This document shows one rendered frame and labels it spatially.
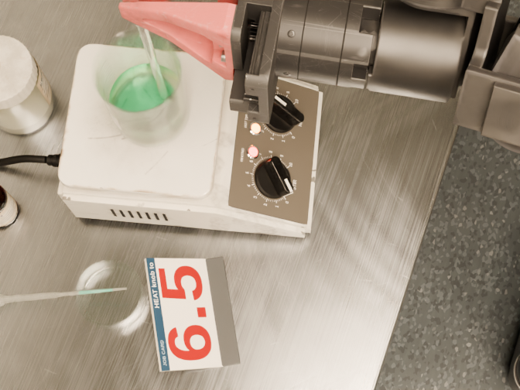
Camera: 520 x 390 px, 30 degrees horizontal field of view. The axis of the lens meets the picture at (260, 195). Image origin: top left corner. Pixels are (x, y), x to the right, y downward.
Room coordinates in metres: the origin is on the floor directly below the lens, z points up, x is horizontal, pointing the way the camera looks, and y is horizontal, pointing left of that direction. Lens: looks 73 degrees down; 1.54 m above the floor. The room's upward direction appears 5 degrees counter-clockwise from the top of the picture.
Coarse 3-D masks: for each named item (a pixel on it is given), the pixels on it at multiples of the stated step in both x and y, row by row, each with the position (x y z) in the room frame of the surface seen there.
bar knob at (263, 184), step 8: (272, 160) 0.24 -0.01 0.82; (280, 160) 0.24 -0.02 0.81; (264, 168) 0.24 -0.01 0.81; (272, 168) 0.24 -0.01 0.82; (280, 168) 0.24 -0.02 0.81; (256, 176) 0.23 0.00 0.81; (264, 176) 0.23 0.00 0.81; (272, 176) 0.23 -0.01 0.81; (280, 176) 0.23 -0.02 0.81; (288, 176) 0.23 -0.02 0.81; (256, 184) 0.23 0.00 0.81; (264, 184) 0.23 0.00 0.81; (272, 184) 0.23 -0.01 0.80; (280, 184) 0.22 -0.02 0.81; (288, 184) 0.22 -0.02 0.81; (264, 192) 0.22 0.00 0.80; (272, 192) 0.22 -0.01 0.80; (280, 192) 0.22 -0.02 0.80; (288, 192) 0.22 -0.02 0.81
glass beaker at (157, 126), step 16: (128, 32) 0.31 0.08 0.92; (112, 48) 0.31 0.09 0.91; (128, 48) 0.31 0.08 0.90; (144, 48) 0.31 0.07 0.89; (160, 48) 0.31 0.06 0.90; (96, 64) 0.29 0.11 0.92; (112, 64) 0.30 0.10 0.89; (128, 64) 0.31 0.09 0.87; (160, 64) 0.31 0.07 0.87; (176, 64) 0.29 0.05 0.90; (96, 80) 0.28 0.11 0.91; (112, 80) 0.30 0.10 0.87; (176, 96) 0.27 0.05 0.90; (112, 112) 0.26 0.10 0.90; (128, 112) 0.25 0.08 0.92; (144, 112) 0.25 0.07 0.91; (160, 112) 0.26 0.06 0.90; (176, 112) 0.26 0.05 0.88; (128, 128) 0.26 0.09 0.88; (144, 128) 0.25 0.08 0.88; (160, 128) 0.26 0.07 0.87; (176, 128) 0.26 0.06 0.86; (144, 144) 0.25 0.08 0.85; (160, 144) 0.25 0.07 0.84
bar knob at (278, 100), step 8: (280, 96) 0.29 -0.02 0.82; (280, 104) 0.29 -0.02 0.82; (288, 104) 0.29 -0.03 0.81; (272, 112) 0.29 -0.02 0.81; (280, 112) 0.28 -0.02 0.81; (288, 112) 0.28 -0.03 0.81; (296, 112) 0.28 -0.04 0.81; (272, 120) 0.28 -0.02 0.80; (280, 120) 0.28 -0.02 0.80; (288, 120) 0.28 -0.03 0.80; (296, 120) 0.28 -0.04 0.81; (272, 128) 0.27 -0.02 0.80; (280, 128) 0.27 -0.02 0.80; (288, 128) 0.27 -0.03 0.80
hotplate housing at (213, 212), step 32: (224, 96) 0.30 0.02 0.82; (320, 96) 0.31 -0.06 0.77; (224, 128) 0.27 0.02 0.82; (224, 160) 0.25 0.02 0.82; (64, 192) 0.23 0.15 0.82; (96, 192) 0.23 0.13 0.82; (224, 192) 0.22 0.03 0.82; (160, 224) 0.21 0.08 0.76; (192, 224) 0.21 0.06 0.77; (224, 224) 0.20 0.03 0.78; (256, 224) 0.20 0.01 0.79; (288, 224) 0.20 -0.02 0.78
